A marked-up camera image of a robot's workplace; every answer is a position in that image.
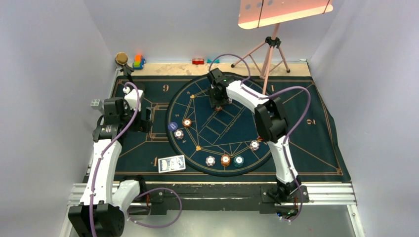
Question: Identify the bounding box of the orange chip stack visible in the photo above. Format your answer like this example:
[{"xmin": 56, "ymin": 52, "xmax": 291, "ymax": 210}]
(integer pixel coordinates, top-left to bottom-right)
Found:
[{"xmin": 220, "ymin": 155, "xmax": 231, "ymax": 167}]

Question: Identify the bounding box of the purple round blind button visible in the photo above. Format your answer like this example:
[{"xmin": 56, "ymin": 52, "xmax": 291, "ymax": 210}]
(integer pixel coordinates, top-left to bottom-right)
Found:
[{"xmin": 168, "ymin": 121, "xmax": 178, "ymax": 131}]

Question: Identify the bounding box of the purple cable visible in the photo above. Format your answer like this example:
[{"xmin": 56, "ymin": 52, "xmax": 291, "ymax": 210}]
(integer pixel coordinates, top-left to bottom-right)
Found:
[
  {"xmin": 208, "ymin": 54, "xmax": 312, "ymax": 223},
  {"xmin": 87, "ymin": 81, "xmax": 183, "ymax": 237}
]

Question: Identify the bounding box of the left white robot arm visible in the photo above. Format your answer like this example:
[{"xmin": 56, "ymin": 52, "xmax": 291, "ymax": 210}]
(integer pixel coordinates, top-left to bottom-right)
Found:
[{"xmin": 68, "ymin": 81, "xmax": 152, "ymax": 237}]

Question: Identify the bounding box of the pink light panel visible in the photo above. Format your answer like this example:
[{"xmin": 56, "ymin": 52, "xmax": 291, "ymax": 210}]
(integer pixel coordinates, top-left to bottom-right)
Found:
[{"xmin": 238, "ymin": 0, "xmax": 334, "ymax": 30}]

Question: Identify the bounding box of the pink white chip stack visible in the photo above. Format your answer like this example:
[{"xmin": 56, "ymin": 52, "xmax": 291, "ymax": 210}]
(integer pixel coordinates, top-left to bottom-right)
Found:
[{"xmin": 205, "ymin": 156, "xmax": 216, "ymax": 166}]

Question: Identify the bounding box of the grey lego brick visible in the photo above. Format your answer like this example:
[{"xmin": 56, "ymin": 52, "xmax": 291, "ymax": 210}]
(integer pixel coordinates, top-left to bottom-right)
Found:
[{"xmin": 90, "ymin": 99, "xmax": 103, "ymax": 111}]

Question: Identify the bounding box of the dark green rectangular poker mat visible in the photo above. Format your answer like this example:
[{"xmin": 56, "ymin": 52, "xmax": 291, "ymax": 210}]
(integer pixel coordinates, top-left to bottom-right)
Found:
[{"xmin": 115, "ymin": 76, "xmax": 350, "ymax": 182}]

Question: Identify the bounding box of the pink tripod stand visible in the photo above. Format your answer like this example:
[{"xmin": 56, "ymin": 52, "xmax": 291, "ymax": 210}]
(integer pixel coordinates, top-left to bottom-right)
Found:
[{"xmin": 242, "ymin": 23, "xmax": 291, "ymax": 94}]

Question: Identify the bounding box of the orange green blue block stack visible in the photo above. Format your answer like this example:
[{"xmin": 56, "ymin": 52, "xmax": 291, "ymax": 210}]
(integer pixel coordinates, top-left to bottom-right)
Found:
[{"xmin": 132, "ymin": 54, "xmax": 145, "ymax": 70}]

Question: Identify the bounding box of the teal chip stack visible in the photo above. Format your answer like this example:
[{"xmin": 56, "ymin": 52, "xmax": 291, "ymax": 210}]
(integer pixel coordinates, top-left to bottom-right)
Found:
[{"xmin": 233, "ymin": 156, "xmax": 244, "ymax": 167}]

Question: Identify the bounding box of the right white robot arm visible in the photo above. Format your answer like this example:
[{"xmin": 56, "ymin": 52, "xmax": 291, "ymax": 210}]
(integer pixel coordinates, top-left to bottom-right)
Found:
[{"xmin": 207, "ymin": 68, "xmax": 311, "ymax": 202}]

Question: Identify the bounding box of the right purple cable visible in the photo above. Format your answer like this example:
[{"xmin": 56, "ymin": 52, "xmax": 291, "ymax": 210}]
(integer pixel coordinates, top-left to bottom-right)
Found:
[{"xmin": 208, "ymin": 54, "xmax": 312, "ymax": 223}]

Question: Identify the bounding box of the red toy block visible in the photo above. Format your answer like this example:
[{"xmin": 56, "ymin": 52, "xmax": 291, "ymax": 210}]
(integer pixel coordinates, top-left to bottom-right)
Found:
[{"xmin": 192, "ymin": 58, "xmax": 205, "ymax": 65}]

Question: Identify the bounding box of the blue playing card deck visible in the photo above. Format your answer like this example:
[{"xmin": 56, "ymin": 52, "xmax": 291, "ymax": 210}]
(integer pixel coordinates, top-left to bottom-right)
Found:
[{"xmin": 158, "ymin": 155, "xmax": 186, "ymax": 173}]

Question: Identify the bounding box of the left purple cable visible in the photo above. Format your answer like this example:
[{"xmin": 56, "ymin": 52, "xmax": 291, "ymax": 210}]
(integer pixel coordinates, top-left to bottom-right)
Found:
[{"xmin": 87, "ymin": 81, "xmax": 183, "ymax": 237}]

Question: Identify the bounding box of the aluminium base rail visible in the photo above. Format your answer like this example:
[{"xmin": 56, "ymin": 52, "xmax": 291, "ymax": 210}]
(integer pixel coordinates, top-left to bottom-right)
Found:
[{"xmin": 59, "ymin": 182, "xmax": 366, "ymax": 237}]

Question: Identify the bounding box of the teal toy block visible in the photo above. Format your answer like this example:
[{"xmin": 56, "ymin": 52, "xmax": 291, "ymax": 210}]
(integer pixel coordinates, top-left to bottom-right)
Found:
[{"xmin": 207, "ymin": 58, "xmax": 220, "ymax": 64}]

